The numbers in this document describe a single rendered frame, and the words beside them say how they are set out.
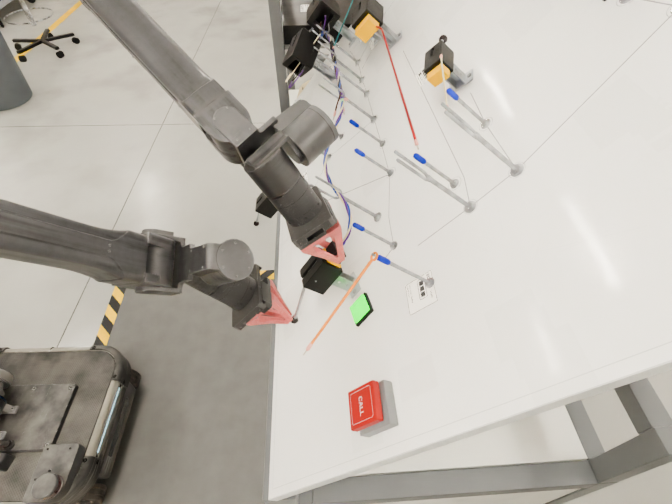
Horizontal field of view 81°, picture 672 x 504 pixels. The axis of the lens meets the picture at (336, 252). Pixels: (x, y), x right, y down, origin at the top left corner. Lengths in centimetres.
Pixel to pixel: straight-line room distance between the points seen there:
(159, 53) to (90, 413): 130
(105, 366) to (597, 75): 165
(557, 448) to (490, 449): 13
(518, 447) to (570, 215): 55
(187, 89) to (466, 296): 44
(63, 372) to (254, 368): 70
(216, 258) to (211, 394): 131
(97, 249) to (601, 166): 55
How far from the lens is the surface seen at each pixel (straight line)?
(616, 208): 46
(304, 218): 55
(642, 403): 82
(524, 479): 90
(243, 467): 169
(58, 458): 162
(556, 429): 96
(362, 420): 53
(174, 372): 190
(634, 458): 86
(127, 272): 54
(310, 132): 53
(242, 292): 63
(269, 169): 51
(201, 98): 57
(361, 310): 62
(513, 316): 46
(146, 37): 66
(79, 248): 50
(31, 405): 177
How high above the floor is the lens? 162
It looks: 49 degrees down
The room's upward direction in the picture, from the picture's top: straight up
